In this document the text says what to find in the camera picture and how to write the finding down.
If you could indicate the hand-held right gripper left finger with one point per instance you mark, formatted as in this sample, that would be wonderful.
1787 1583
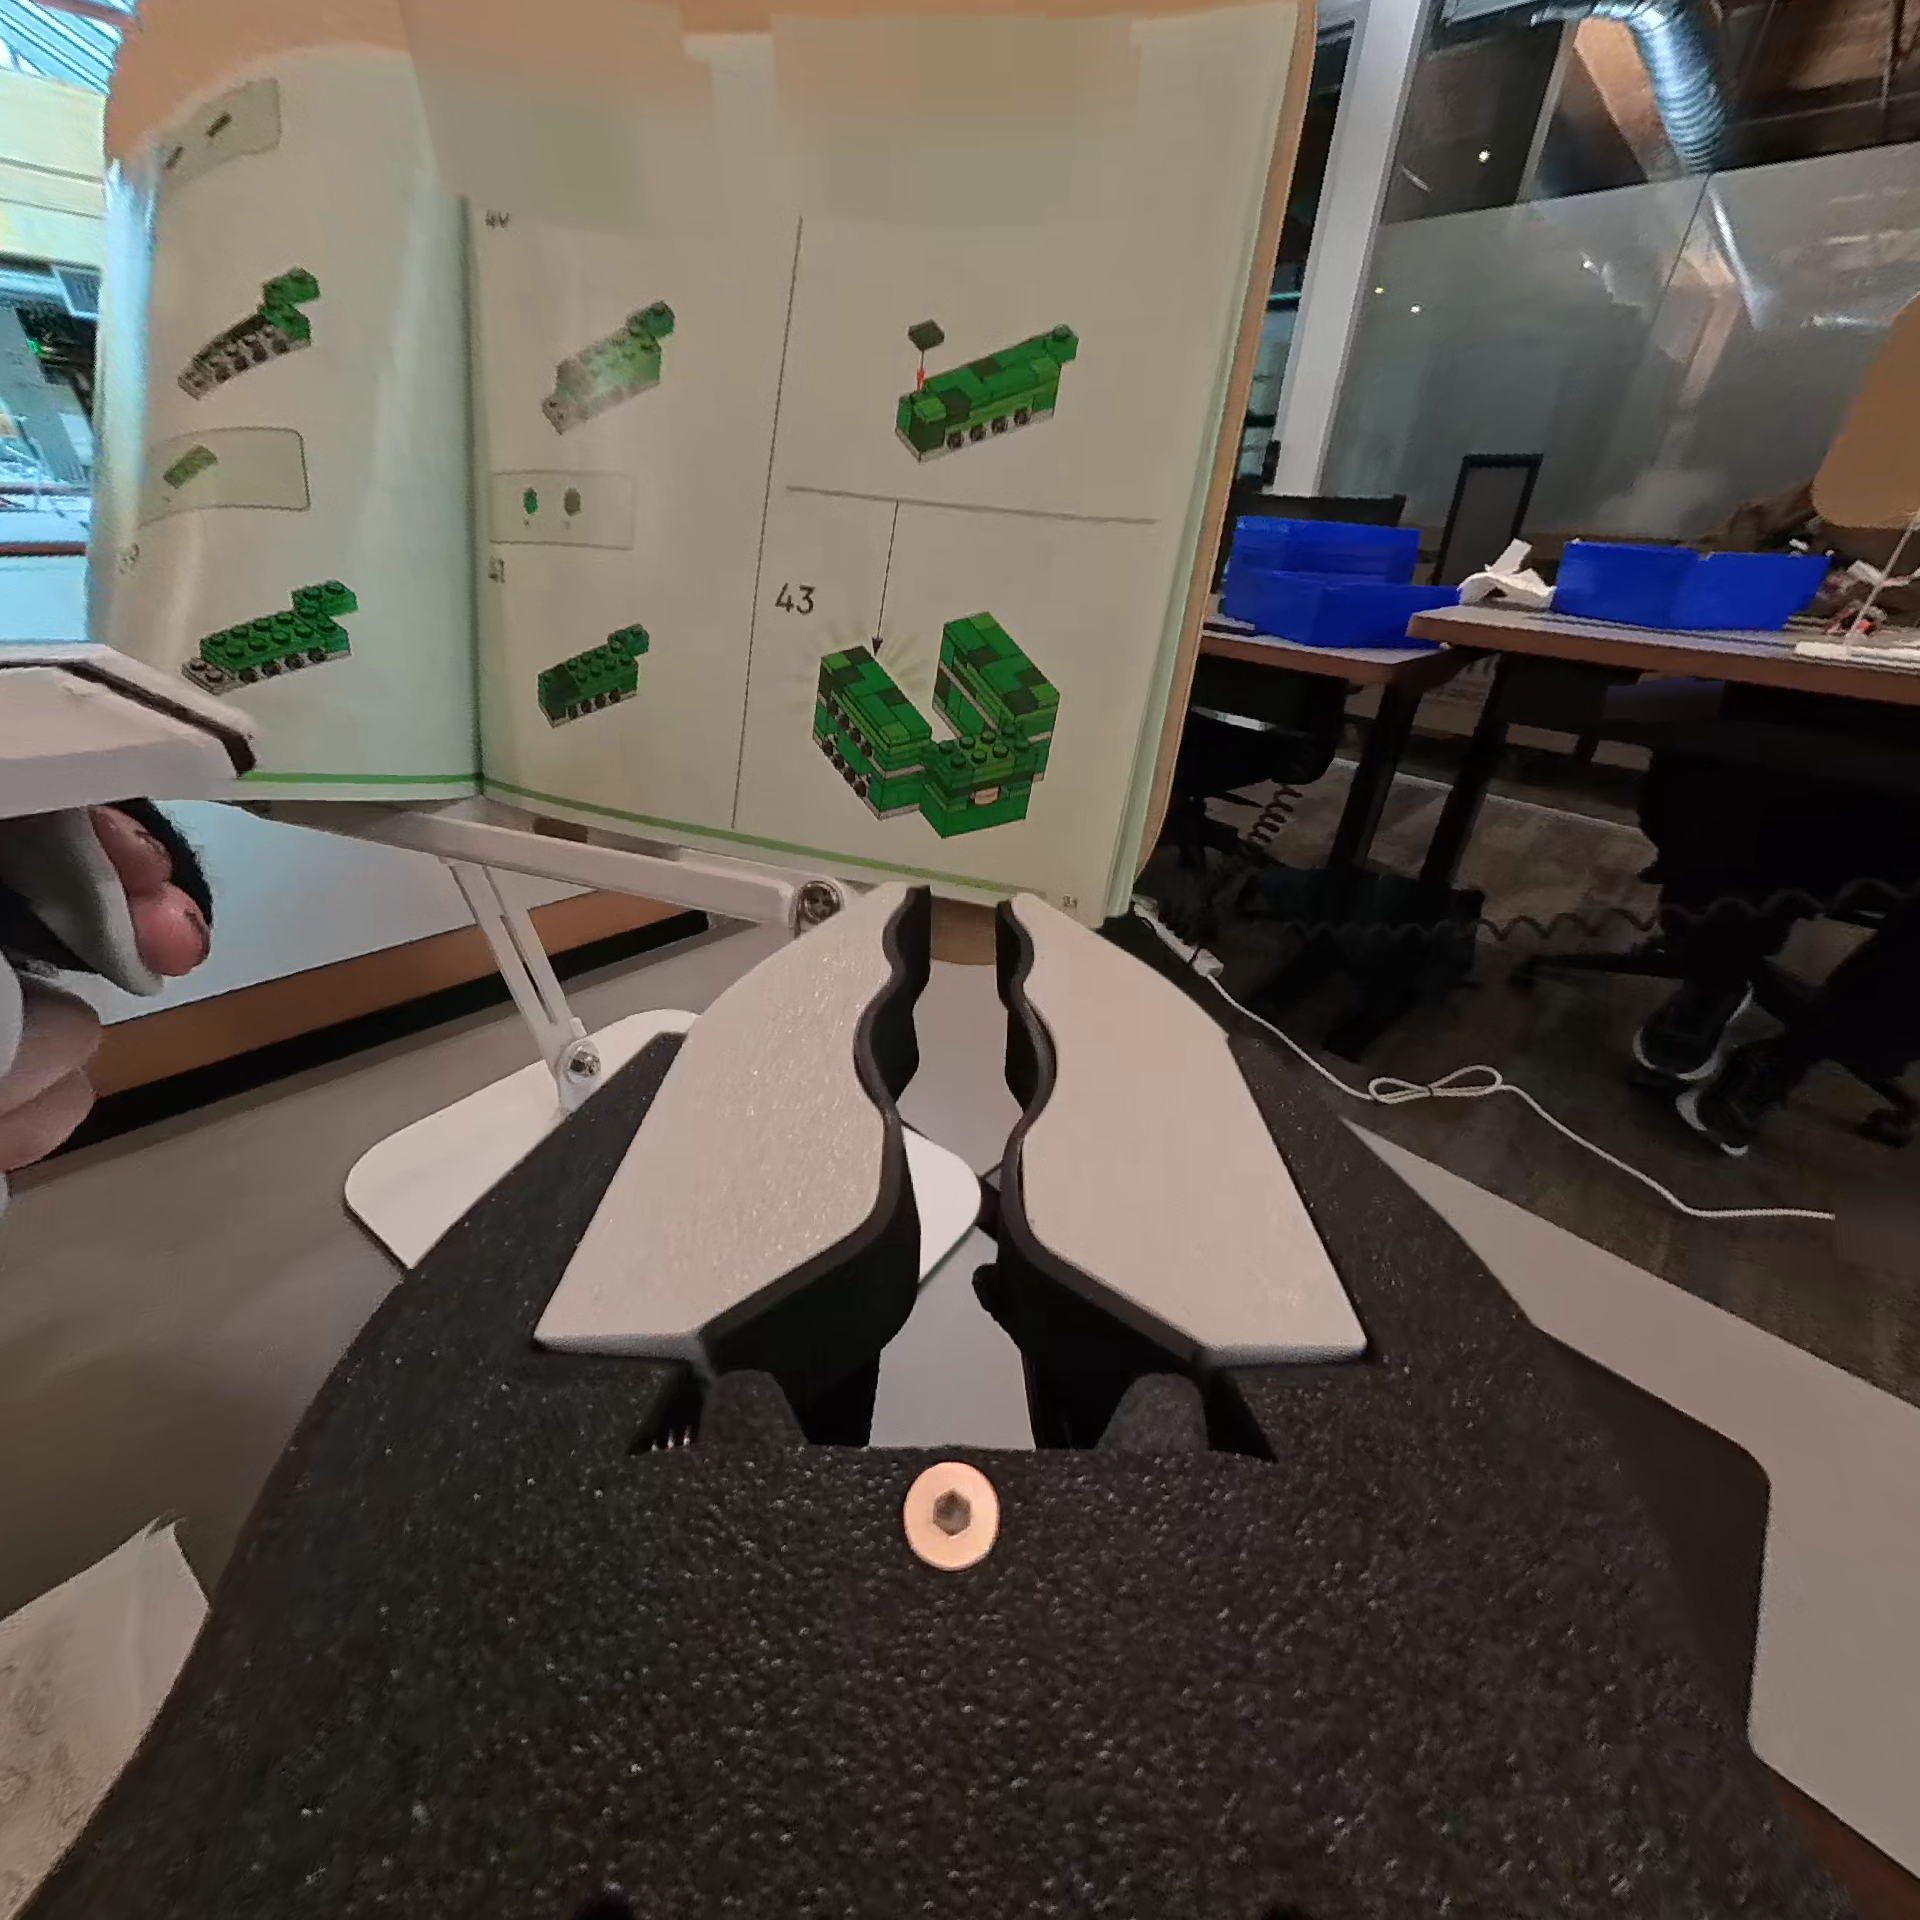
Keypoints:
735 1172

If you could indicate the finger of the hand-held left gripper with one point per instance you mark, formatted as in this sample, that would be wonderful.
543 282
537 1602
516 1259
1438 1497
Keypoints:
91 662
91 750

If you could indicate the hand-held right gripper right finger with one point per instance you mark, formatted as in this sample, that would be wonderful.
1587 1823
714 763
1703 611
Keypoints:
1172 1186

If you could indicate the building instruction booklet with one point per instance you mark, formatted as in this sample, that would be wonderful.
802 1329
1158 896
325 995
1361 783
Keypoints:
1049 676

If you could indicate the brick-printed white paper bag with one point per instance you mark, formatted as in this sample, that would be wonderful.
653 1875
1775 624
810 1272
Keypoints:
75 1681

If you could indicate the grey office desk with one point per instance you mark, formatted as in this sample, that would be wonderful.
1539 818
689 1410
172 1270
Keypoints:
1321 660
1650 649

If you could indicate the white and wooden book stand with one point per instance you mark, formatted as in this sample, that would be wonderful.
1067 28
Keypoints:
482 1140

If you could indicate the white crumpled cloth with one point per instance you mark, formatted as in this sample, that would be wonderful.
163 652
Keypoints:
1507 580

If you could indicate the black framed sign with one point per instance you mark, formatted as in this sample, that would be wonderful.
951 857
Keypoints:
1492 511

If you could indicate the long blue plastic bin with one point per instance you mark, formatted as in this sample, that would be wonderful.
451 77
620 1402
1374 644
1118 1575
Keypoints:
1679 589

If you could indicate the wooden book stand board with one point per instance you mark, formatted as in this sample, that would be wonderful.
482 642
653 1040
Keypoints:
1875 450

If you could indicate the silver flexible duct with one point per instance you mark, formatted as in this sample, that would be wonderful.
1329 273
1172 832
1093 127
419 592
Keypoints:
1694 74

